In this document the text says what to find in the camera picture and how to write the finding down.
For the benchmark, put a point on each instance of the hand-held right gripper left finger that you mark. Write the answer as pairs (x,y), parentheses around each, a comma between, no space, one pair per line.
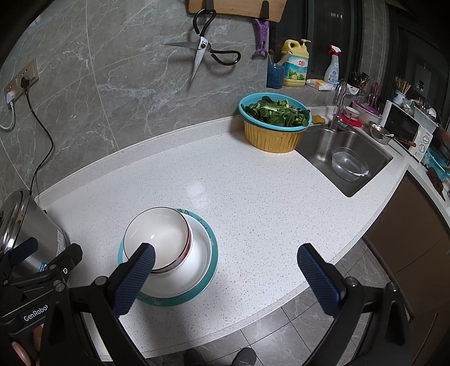
(135,278)

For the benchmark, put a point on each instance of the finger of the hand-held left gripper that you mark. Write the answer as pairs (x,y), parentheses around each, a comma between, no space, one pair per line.
(65,261)
(24,251)

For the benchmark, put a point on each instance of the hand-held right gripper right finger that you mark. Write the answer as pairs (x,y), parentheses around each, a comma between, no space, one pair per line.
(320,278)

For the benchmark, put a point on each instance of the teal floral deep plate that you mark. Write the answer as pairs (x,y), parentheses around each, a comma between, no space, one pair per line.
(165,301)

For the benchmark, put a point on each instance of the patterned dark-rimmed bowl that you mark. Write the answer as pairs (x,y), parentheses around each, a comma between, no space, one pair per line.
(158,232)

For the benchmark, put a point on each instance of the large white plate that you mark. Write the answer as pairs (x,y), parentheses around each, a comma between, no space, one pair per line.
(197,267)

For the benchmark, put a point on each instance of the person's left hand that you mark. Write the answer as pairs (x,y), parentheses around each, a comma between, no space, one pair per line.
(24,348)

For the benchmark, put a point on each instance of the stainless rice cooker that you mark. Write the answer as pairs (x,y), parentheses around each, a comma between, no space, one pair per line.
(24,218)

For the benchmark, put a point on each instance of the person's grey shoe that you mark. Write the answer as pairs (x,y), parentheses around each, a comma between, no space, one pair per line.
(246,356)

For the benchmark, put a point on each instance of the clear glass bowl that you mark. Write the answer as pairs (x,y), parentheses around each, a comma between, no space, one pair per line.
(348,162)

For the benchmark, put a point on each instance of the stainless steel sink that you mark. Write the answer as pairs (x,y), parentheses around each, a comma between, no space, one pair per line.
(376,155)

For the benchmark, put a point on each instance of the yellow sponge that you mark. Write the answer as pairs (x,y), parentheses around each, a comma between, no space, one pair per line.
(318,119)

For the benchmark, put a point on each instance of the teal plastic basket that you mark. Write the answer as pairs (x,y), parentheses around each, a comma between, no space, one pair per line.
(437,160)

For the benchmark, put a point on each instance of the red and white bowl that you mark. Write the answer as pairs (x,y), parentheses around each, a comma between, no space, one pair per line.
(351,112)

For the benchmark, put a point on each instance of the green leafy vegetables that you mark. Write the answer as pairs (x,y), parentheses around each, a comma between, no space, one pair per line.
(277,112)

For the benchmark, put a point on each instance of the chrome faucet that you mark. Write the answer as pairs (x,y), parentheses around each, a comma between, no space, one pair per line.
(338,105)

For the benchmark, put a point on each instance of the purple bowl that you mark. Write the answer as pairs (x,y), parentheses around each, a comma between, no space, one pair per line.
(367,109)

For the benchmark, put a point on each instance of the white toaster oven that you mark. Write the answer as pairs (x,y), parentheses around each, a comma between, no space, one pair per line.
(407,126)

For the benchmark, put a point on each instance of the teal plastic colander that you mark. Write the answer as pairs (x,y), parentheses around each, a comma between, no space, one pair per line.
(242,107)

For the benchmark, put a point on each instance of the white and yellow packet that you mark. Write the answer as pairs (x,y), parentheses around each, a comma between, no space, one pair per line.
(320,84)

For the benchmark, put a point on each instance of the small utensil caddy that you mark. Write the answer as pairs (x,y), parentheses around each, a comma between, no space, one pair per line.
(358,83)

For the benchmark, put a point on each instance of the chopstick holder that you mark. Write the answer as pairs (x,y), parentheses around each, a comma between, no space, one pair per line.
(400,93)

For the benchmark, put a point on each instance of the blue cup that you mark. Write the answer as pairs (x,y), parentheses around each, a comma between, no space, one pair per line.
(275,76)

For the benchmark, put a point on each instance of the white spray bottle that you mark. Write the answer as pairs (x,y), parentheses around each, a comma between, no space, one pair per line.
(333,68)

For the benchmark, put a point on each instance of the yellow detergent bottle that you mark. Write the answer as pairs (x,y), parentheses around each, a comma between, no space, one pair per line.
(297,67)

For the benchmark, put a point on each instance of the kitchen scissors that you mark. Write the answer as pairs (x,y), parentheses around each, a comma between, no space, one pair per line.
(202,45)

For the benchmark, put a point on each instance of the purple peeler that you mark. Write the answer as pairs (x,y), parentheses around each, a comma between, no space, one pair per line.
(261,38)

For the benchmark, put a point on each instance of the wooden cutting board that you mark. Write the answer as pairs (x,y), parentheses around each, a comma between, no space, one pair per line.
(235,7)

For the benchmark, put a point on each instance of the wall power socket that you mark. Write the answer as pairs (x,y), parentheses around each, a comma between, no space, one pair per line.
(30,72)

